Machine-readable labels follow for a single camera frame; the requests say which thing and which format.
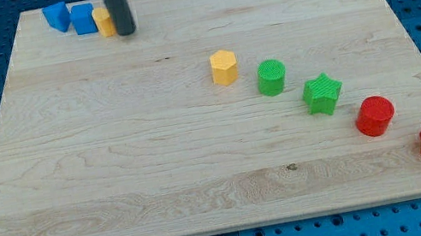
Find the yellow hexagon block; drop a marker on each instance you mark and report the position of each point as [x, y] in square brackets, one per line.
[224, 67]

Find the yellow heart block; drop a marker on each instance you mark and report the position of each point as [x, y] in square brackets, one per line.
[103, 22]

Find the wooden board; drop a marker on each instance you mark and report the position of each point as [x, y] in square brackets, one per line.
[129, 136]

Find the green cylinder block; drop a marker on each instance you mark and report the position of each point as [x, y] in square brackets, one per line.
[271, 77]

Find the green star block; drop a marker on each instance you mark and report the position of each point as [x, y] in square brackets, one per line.
[321, 94]

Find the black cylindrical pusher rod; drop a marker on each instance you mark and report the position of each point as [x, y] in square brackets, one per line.
[121, 16]

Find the blue cube block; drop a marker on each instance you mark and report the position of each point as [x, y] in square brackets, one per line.
[81, 18]

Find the red cylinder block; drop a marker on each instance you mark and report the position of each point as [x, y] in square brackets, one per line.
[374, 116]

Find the blue triangular block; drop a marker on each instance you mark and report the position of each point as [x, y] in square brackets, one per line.
[57, 16]

